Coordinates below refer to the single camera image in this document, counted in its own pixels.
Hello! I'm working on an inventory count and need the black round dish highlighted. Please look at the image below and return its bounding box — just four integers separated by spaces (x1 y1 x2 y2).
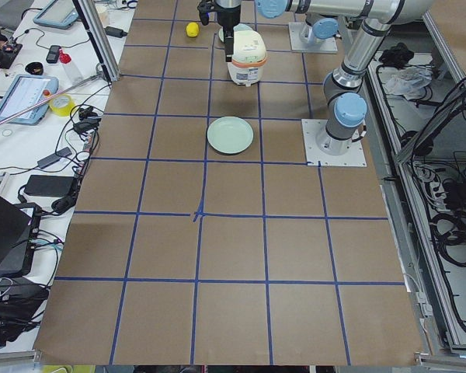
25 61 44 75

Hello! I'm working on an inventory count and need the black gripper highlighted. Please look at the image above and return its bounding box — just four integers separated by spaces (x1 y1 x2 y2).
216 0 242 62

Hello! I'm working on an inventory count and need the white rice cooker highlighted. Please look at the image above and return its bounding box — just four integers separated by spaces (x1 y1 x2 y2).
227 30 267 86

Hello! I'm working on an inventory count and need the yellow tape roll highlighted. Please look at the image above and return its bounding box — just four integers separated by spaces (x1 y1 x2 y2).
48 94 75 117

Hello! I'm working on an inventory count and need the light green plate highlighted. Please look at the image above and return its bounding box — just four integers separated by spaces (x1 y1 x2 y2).
207 117 254 155
217 23 254 43

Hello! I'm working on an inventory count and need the far light green plate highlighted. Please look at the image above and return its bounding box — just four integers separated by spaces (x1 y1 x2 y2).
217 23 254 43

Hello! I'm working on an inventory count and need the far blue teach pendant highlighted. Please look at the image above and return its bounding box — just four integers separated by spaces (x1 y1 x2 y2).
33 0 78 30

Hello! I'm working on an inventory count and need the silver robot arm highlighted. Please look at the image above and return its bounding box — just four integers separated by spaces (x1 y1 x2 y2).
197 0 434 97
303 12 339 44

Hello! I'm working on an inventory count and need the black laptop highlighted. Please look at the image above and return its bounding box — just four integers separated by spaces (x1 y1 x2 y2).
0 196 40 278

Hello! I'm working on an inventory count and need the red cap spray bottle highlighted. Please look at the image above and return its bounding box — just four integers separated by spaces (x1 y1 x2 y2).
59 49 83 84

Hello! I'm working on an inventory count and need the yellow toy potato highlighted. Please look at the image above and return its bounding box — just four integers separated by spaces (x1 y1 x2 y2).
185 22 200 38

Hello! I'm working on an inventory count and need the black power adapter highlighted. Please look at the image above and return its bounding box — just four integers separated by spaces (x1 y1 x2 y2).
24 175 75 197

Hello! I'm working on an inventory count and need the white crumpled cloth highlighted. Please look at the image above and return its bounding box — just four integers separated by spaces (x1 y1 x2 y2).
384 67 433 99

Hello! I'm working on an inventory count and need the blue teach pendant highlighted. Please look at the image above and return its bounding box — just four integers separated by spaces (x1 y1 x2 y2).
33 0 78 30
0 74 59 120

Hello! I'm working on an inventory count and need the black phone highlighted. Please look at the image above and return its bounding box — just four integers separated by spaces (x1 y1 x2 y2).
46 45 61 64

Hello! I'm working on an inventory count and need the near light green plate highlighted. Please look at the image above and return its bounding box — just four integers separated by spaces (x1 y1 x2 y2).
207 117 254 155

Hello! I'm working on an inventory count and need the aluminium frame post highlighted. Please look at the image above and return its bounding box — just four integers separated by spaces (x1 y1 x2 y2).
73 0 120 82

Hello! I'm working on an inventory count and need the near blue teach pendant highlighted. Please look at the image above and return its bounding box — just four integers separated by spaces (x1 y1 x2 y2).
0 74 59 120

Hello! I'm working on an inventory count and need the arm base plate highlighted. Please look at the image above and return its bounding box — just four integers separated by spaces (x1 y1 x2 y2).
301 119 367 167
288 22 338 54

